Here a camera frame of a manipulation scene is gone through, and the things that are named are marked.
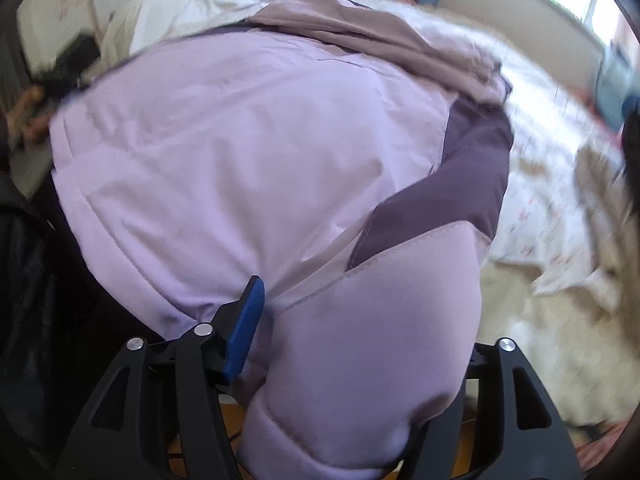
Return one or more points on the cream quilt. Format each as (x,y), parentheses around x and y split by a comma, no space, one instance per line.
(560,350)

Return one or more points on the white duvet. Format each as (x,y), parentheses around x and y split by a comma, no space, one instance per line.
(175,10)

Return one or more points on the cherry print bed sheet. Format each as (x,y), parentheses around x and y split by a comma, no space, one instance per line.
(540,200)

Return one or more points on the two-tone purple jacket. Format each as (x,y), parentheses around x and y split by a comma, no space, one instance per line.
(225,160)

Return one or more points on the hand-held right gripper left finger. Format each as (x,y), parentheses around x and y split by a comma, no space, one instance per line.
(245,330)

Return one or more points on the person's left hand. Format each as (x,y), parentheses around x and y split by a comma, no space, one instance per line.
(32,120)

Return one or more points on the dark grey cloth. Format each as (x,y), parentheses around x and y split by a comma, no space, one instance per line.
(632,145)

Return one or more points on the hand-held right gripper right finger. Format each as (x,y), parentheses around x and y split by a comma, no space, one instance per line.
(505,400)

